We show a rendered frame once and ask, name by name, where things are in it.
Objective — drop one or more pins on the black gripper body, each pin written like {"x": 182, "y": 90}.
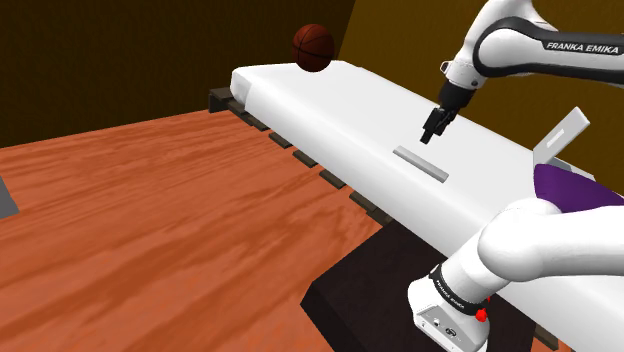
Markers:
{"x": 456, "y": 96}

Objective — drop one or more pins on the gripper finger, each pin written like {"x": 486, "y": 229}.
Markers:
{"x": 445, "y": 121}
{"x": 427, "y": 128}

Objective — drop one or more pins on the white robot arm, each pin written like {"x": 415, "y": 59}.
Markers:
{"x": 536, "y": 244}

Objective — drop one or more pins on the grey flat bar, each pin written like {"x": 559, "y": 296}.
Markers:
{"x": 420, "y": 164}

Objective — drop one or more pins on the grey open laptop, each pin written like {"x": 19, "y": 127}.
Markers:
{"x": 560, "y": 134}

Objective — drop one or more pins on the brown basketball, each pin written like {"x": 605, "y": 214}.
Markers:
{"x": 313, "y": 48}

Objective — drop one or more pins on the purple pillow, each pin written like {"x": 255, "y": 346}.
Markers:
{"x": 575, "y": 192}

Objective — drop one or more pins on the dark robot stand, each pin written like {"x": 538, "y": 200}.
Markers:
{"x": 370, "y": 292}

